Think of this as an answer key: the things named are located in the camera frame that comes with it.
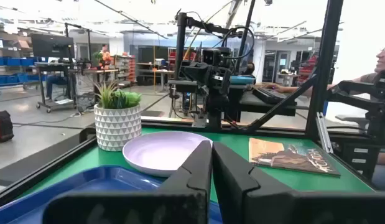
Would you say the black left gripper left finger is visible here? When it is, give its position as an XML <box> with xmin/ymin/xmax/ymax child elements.
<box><xmin>42</xmin><ymin>139</ymin><xmax>213</xmax><ymax>224</ymax></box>

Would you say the silver metal bracket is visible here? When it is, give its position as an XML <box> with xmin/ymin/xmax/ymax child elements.
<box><xmin>315</xmin><ymin>111</ymin><xmax>334</xmax><ymax>154</ymax></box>

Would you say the red and black bag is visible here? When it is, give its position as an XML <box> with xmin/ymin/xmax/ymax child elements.
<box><xmin>0</xmin><ymin>106</ymin><xmax>15</xmax><ymax>143</ymax></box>

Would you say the black keyboard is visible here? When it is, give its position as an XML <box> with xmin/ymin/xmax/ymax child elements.
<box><xmin>252</xmin><ymin>86</ymin><xmax>297</xmax><ymax>106</ymax></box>

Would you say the lilac round plate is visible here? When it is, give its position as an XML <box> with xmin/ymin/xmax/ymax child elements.
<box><xmin>122</xmin><ymin>130</ymin><xmax>213</xmax><ymax>178</ymax></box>

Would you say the blue plastic tray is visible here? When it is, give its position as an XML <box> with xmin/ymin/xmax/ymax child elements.
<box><xmin>0</xmin><ymin>165</ymin><xmax>223</xmax><ymax>224</ymax></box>

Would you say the person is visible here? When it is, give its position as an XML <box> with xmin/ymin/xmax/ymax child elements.
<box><xmin>262</xmin><ymin>39</ymin><xmax>385</xmax><ymax>191</ymax></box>

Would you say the black diagonal frame brace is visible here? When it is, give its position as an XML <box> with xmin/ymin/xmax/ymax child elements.
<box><xmin>244</xmin><ymin>73</ymin><xmax>318</xmax><ymax>132</ymax></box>

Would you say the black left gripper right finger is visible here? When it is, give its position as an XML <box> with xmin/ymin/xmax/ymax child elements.
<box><xmin>212</xmin><ymin>141</ymin><xmax>385</xmax><ymax>224</ymax></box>

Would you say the magazine with brown cover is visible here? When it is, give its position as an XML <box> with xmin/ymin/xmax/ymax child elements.
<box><xmin>248</xmin><ymin>137</ymin><xmax>341</xmax><ymax>178</ymax></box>

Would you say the orange flower plant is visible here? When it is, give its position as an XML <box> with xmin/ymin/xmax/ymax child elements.
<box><xmin>92</xmin><ymin>50</ymin><xmax>114</xmax><ymax>70</ymax></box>

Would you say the white patterned pot with plant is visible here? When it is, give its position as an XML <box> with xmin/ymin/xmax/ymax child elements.
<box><xmin>93</xmin><ymin>81</ymin><xmax>143</xmax><ymax>152</ymax></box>

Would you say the black table edge frame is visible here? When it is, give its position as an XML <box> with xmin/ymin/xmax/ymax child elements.
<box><xmin>0</xmin><ymin>119</ymin><xmax>376</xmax><ymax>210</ymax></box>

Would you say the black monitor on cart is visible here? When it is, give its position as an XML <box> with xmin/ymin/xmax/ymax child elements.
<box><xmin>30</xmin><ymin>33</ymin><xmax>75</xmax><ymax>59</ymax></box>

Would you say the black frame upright post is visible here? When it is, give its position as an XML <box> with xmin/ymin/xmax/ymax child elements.
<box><xmin>305</xmin><ymin>0</ymin><xmax>345</xmax><ymax>141</ymax></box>

